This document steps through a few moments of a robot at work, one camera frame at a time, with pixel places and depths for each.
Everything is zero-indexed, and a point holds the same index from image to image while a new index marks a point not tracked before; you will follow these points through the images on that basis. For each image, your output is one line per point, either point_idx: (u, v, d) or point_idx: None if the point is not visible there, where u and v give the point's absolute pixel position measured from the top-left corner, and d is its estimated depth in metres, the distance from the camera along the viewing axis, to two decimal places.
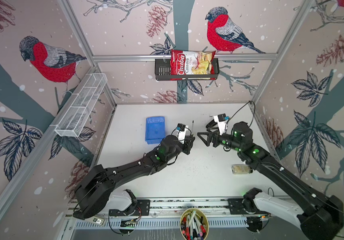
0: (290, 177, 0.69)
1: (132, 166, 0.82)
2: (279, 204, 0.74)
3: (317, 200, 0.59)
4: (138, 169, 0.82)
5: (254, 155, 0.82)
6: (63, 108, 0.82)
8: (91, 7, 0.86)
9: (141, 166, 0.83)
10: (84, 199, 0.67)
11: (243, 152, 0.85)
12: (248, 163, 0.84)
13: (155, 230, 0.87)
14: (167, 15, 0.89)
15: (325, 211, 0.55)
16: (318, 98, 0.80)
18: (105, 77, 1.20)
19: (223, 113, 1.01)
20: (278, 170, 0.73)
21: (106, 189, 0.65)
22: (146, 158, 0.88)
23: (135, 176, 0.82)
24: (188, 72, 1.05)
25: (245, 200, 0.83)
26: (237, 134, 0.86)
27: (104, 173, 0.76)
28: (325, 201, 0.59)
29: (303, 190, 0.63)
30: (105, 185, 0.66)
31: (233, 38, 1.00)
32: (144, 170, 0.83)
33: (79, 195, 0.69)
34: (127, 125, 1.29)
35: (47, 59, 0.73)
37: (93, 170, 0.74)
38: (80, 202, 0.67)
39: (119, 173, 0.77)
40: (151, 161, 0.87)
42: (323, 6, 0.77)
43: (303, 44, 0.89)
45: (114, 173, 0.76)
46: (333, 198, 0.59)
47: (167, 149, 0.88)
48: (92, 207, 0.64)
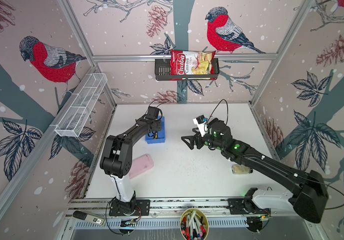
0: (272, 163, 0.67)
1: (134, 127, 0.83)
2: (272, 194, 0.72)
3: (300, 178, 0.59)
4: (140, 127, 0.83)
5: (236, 150, 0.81)
6: (63, 108, 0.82)
8: (91, 7, 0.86)
9: (139, 125, 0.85)
10: (115, 162, 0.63)
11: (225, 151, 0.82)
12: (233, 160, 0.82)
13: (155, 230, 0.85)
14: (167, 15, 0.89)
15: (309, 188, 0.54)
16: (318, 98, 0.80)
18: (105, 77, 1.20)
19: (202, 115, 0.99)
20: (260, 158, 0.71)
21: (129, 145, 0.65)
22: (139, 121, 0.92)
23: (140, 134, 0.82)
24: (189, 72, 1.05)
25: (246, 201, 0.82)
26: (216, 134, 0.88)
27: (117, 138, 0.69)
28: (307, 178, 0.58)
29: (285, 173, 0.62)
30: (127, 142, 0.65)
31: (233, 38, 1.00)
32: (144, 128, 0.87)
33: (107, 163, 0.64)
34: (127, 126, 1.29)
35: (47, 59, 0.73)
37: (108, 140, 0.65)
38: (112, 167, 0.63)
39: (129, 134, 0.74)
40: (144, 121, 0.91)
42: (323, 6, 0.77)
43: (303, 44, 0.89)
45: (125, 135, 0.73)
46: (313, 173, 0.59)
47: (154, 112, 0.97)
48: (125, 165, 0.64)
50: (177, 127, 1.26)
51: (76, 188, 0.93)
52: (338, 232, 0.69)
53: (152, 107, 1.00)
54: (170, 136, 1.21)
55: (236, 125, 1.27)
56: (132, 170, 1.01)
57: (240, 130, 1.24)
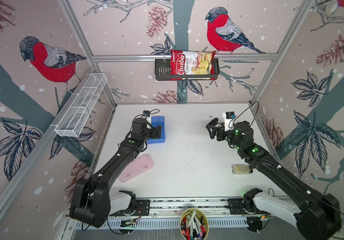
0: (286, 175, 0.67)
1: (116, 159, 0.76)
2: (278, 203, 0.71)
3: (312, 196, 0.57)
4: (121, 158, 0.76)
5: (253, 153, 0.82)
6: (63, 108, 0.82)
8: (91, 7, 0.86)
9: (122, 155, 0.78)
10: (88, 210, 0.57)
11: (242, 150, 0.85)
12: (247, 161, 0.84)
13: (155, 230, 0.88)
14: (167, 15, 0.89)
15: (318, 207, 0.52)
16: (318, 98, 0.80)
18: (105, 77, 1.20)
19: (232, 111, 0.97)
20: (275, 168, 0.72)
21: (102, 193, 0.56)
22: (123, 146, 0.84)
23: (122, 166, 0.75)
24: (188, 72, 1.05)
25: (245, 199, 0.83)
26: (238, 132, 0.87)
27: (91, 181, 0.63)
28: (320, 198, 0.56)
29: (297, 187, 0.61)
30: (100, 190, 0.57)
31: (233, 39, 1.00)
32: (128, 156, 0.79)
33: (79, 211, 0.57)
34: (127, 126, 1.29)
35: (47, 59, 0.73)
37: (79, 185, 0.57)
38: (84, 216, 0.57)
39: (106, 173, 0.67)
40: (128, 147, 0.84)
42: (323, 6, 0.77)
43: (303, 44, 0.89)
45: (101, 175, 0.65)
46: (329, 196, 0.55)
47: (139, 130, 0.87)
48: (100, 215, 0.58)
50: (177, 127, 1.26)
51: None
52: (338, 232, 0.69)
53: (136, 122, 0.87)
54: (171, 136, 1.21)
55: None
56: (132, 170, 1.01)
57: None
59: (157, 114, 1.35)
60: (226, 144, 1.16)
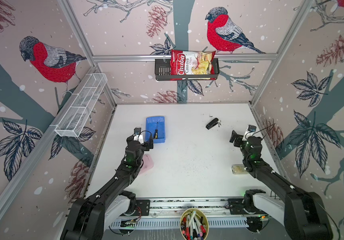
0: (275, 175, 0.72)
1: (112, 182, 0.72)
2: (274, 202, 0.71)
3: (294, 190, 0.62)
4: (118, 182, 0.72)
5: (254, 164, 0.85)
6: (63, 108, 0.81)
8: (91, 7, 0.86)
9: (119, 178, 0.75)
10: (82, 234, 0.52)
11: (246, 160, 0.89)
12: (248, 170, 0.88)
13: (155, 230, 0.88)
14: (167, 15, 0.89)
15: (297, 196, 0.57)
16: (318, 98, 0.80)
18: (105, 77, 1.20)
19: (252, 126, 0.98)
20: (269, 171, 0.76)
21: (100, 213, 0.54)
22: (119, 171, 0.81)
23: (119, 190, 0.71)
24: (188, 72, 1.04)
25: (245, 195, 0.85)
26: (248, 144, 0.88)
27: (88, 202, 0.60)
28: (302, 192, 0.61)
29: (283, 183, 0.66)
30: (98, 210, 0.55)
31: (233, 39, 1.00)
32: (125, 180, 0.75)
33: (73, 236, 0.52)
34: (127, 126, 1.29)
35: (47, 59, 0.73)
37: (76, 205, 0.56)
38: None
39: (104, 194, 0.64)
40: (124, 171, 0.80)
42: (323, 6, 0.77)
43: (303, 44, 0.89)
45: (99, 196, 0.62)
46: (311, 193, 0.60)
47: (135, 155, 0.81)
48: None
50: (177, 127, 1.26)
51: (76, 188, 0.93)
52: (337, 231, 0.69)
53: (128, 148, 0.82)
54: (171, 136, 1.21)
55: (236, 125, 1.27)
56: None
57: (240, 130, 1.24)
59: (157, 114, 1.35)
60: (226, 144, 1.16)
